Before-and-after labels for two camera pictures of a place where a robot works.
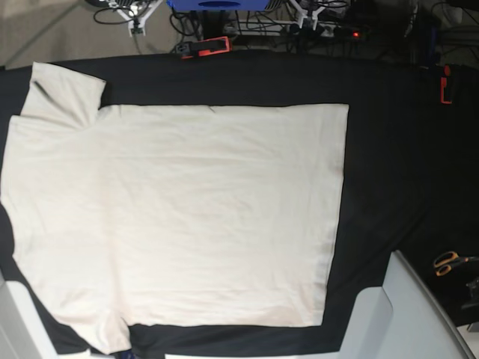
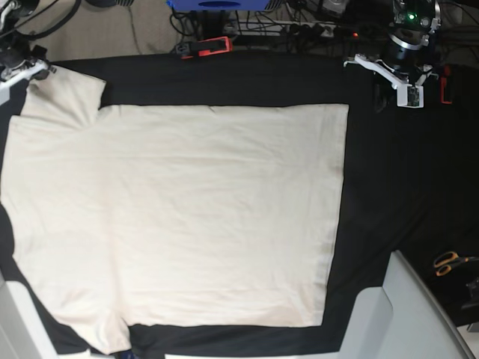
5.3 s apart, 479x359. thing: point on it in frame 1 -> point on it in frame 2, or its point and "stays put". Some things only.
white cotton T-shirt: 170,215 stays put
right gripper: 307,8 -> 409,90
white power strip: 281,28 stays put
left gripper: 137,13 -> 36,69
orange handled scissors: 444,260 stays put
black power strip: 355,34 stays put
